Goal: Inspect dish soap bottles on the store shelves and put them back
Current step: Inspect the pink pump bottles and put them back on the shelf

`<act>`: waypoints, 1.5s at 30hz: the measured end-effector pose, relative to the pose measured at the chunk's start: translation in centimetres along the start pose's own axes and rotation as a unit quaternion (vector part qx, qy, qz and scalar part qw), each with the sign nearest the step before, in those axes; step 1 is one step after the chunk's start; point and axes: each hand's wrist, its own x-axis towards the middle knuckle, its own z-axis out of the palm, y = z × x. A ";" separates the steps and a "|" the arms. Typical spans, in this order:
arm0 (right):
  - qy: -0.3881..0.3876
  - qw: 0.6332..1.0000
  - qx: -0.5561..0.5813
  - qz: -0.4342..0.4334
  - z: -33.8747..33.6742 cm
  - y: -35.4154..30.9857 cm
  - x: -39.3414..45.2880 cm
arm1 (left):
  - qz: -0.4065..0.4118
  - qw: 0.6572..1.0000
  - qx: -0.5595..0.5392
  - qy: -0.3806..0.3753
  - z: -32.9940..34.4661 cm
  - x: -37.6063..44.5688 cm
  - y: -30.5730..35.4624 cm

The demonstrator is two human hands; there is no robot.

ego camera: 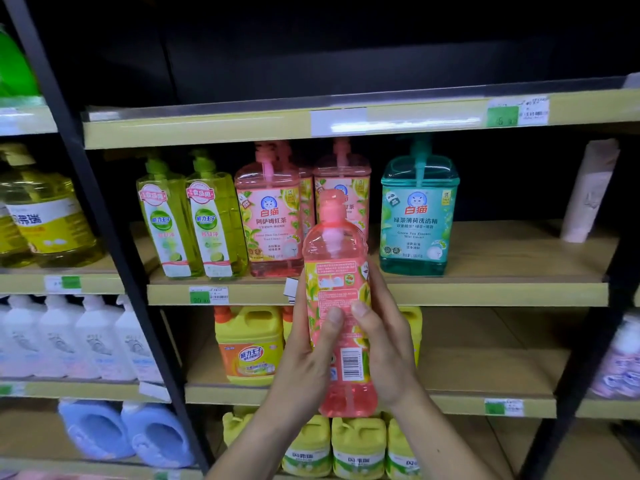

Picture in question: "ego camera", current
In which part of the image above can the person's right hand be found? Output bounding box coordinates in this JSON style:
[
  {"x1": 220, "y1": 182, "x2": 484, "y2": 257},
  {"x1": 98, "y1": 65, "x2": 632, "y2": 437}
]
[{"x1": 349, "y1": 264, "x2": 427, "y2": 415}]

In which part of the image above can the yellow dish soap pump bottle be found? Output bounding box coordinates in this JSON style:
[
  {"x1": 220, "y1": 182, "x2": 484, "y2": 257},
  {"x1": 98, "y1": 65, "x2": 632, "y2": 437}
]
[
  {"x1": 0, "y1": 143, "x2": 106, "y2": 269},
  {"x1": 0, "y1": 204, "x2": 33, "y2": 269}
]

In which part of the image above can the pale purple white pack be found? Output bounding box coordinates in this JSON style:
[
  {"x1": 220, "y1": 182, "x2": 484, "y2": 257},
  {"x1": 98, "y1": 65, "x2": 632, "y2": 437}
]
[{"x1": 589, "y1": 314, "x2": 640, "y2": 401}]

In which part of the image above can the wooden shelf rack black frame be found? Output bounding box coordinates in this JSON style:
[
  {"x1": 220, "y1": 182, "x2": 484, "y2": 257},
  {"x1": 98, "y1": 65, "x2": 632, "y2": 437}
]
[{"x1": 0, "y1": 0, "x2": 640, "y2": 480}]

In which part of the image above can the round green hand wash bottle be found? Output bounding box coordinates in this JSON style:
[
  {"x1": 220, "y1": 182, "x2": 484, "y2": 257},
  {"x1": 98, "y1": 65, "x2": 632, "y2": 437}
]
[{"x1": 0, "y1": 24, "x2": 41, "y2": 98}]

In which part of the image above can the teal green detergent bottle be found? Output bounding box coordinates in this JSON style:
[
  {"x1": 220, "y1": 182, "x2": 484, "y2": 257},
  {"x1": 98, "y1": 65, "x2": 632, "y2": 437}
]
[{"x1": 379, "y1": 134, "x2": 461, "y2": 277}]

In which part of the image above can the person's left hand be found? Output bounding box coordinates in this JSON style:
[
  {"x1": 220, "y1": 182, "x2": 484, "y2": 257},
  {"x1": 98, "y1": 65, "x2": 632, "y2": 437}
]
[{"x1": 262, "y1": 272, "x2": 346, "y2": 424}]

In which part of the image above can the slim green dish soap bottle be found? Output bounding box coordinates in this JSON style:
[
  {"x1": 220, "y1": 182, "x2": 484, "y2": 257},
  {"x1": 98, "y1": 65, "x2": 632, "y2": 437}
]
[{"x1": 136, "y1": 154, "x2": 205, "y2": 279}]

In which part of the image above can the person's left forearm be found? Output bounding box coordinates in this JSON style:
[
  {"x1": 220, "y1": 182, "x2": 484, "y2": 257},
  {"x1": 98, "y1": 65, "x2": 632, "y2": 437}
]
[{"x1": 205, "y1": 394, "x2": 321, "y2": 480}]

